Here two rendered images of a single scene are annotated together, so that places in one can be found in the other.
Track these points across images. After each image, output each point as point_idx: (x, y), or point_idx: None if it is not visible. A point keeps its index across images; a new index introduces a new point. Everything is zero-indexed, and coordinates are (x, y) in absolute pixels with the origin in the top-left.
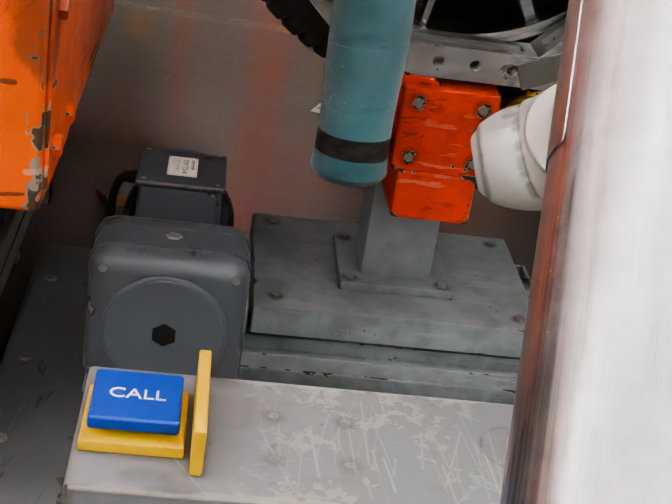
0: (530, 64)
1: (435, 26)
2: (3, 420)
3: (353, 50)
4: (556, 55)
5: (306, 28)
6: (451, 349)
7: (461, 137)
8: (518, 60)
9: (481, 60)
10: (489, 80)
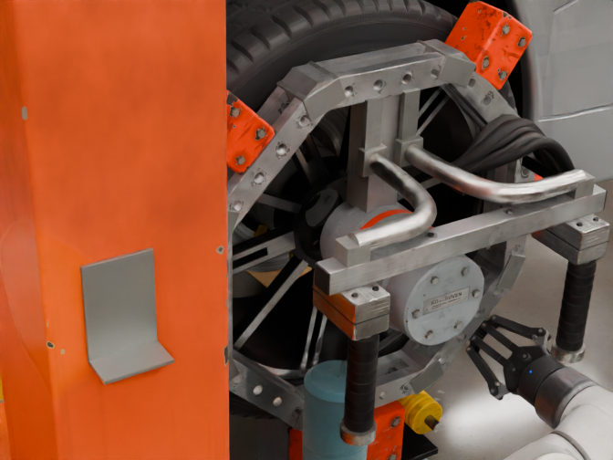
0: (420, 377)
1: (325, 359)
2: None
3: (338, 459)
4: (435, 363)
5: (238, 407)
6: None
7: (382, 445)
8: (410, 377)
9: (387, 389)
10: (393, 399)
